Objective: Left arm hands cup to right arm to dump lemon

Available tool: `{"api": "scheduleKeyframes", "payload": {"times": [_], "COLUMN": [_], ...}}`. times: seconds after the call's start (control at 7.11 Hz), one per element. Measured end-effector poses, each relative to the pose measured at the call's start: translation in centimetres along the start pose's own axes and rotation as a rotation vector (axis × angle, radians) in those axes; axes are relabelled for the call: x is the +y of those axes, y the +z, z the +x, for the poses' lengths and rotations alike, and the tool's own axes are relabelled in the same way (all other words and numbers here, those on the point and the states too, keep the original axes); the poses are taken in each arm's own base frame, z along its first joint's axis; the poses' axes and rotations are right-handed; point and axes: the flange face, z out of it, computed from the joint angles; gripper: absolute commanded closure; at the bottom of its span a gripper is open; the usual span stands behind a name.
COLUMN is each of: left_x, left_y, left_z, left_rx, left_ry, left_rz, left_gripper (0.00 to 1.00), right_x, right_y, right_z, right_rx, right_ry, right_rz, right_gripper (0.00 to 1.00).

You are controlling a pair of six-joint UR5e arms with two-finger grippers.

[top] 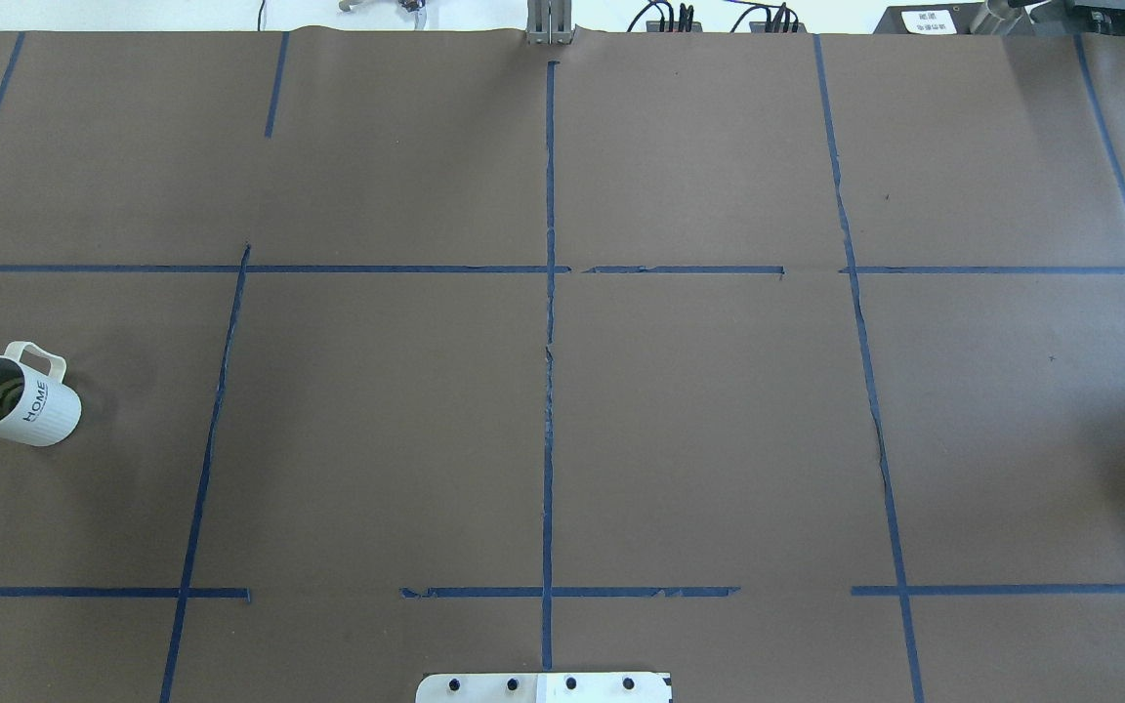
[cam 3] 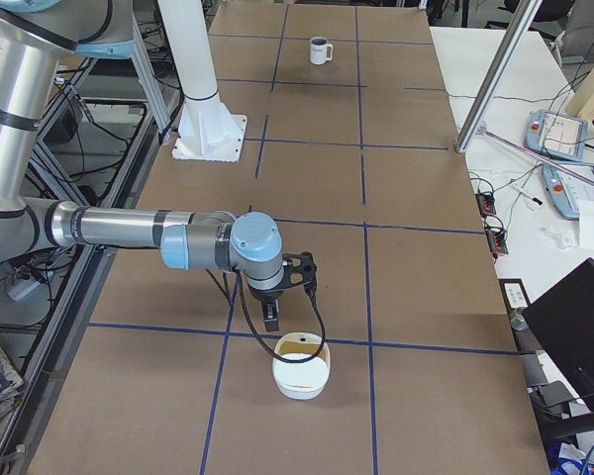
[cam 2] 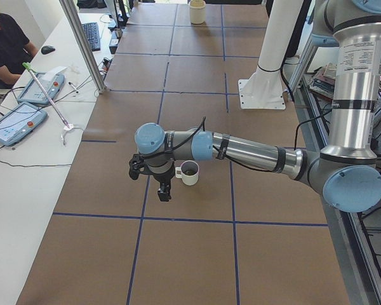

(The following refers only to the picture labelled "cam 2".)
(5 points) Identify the white central pillar with base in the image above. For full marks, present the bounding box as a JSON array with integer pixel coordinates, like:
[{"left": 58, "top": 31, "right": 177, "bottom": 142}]
[{"left": 238, "top": 0, "right": 311, "bottom": 110}]

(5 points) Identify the aluminium frame post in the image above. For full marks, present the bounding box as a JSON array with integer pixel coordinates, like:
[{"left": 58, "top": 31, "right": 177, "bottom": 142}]
[{"left": 59, "top": 0, "right": 105, "bottom": 94}]

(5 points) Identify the person in black shirt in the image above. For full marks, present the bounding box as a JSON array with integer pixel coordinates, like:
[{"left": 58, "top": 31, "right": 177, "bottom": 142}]
[{"left": 0, "top": 12, "right": 38, "bottom": 89}]

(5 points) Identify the stack of books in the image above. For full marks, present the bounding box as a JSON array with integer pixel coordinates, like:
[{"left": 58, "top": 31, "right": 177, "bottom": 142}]
[{"left": 309, "top": 62, "right": 337, "bottom": 100}]

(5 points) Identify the grabber stick with green handle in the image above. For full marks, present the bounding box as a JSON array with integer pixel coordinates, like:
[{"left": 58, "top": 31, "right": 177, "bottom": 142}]
[{"left": 22, "top": 62, "right": 84, "bottom": 146}]

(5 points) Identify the teach pendant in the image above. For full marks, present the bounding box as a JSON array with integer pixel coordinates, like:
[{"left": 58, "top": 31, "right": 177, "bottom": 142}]
[
  {"left": 0, "top": 102, "right": 48, "bottom": 146},
  {"left": 17, "top": 72, "right": 66, "bottom": 106}
]

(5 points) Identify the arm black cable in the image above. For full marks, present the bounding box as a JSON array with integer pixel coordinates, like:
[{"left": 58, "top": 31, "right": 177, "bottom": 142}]
[{"left": 138, "top": 116, "right": 333, "bottom": 172}]

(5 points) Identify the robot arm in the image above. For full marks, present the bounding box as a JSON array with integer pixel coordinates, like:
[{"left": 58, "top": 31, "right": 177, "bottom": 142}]
[{"left": 129, "top": 1, "right": 381, "bottom": 212}]

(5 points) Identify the black computer mouse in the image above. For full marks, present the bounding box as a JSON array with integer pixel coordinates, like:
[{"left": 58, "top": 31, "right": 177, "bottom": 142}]
[{"left": 41, "top": 45, "right": 55, "bottom": 55}]

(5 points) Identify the near teach pendant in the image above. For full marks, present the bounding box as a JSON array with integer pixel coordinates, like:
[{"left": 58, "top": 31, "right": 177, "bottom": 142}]
[{"left": 0, "top": 102, "right": 48, "bottom": 146}]

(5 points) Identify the black keyboard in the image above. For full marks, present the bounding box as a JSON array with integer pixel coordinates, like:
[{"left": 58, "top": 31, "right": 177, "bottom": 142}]
[{"left": 82, "top": 22, "right": 101, "bottom": 51}]

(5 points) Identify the far teach pendant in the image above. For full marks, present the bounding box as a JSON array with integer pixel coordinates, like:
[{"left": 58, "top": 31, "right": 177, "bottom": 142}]
[{"left": 17, "top": 72, "right": 66, "bottom": 106}]

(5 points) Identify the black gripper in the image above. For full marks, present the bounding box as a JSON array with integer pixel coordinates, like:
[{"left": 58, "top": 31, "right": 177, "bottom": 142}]
[{"left": 146, "top": 161, "right": 175, "bottom": 201}]

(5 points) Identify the white mug with handle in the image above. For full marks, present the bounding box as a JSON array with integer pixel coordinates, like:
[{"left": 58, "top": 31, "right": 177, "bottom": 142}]
[{"left": 175, "top": 160, "right": 199, "bottom": 186}]

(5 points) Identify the black marker pen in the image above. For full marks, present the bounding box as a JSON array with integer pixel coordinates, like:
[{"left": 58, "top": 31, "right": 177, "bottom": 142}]
[{"left": 68, "top": 82, "right": 79, "bottom": 93}]

